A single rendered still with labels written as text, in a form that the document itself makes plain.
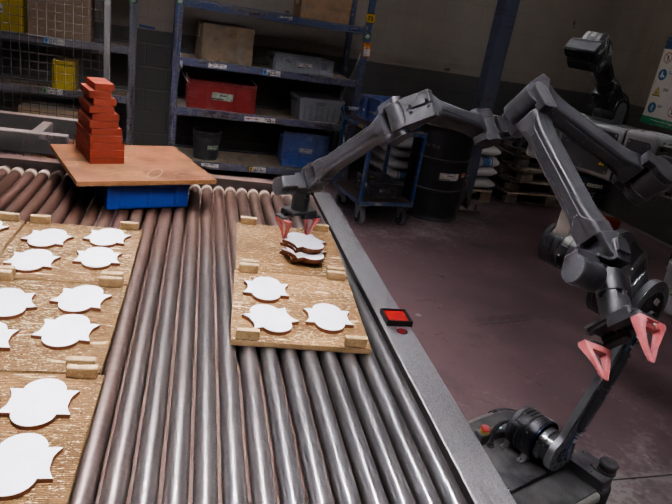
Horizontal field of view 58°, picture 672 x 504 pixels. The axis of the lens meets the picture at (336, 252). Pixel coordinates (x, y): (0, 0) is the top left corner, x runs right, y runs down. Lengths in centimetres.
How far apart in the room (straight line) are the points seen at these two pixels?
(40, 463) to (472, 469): 78
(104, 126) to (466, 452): 172
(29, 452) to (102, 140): 147
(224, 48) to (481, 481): 527
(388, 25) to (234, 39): 183
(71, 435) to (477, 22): 678
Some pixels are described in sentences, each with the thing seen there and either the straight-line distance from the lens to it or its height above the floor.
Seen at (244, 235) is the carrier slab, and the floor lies 94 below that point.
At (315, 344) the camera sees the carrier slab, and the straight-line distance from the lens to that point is 151.
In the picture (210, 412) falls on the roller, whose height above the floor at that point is 92.
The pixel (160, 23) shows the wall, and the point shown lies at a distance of 663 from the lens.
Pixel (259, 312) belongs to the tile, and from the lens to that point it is 159.
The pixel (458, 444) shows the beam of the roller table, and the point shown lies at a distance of 133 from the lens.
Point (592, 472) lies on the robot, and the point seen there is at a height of 28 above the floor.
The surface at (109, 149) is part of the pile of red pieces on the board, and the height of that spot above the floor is 109.
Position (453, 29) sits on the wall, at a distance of 735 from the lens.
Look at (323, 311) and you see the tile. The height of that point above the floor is 95.
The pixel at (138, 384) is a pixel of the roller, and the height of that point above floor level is 92.
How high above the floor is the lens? 170
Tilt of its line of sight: 21 degrees down
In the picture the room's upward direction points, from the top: 10 degrees clockwise
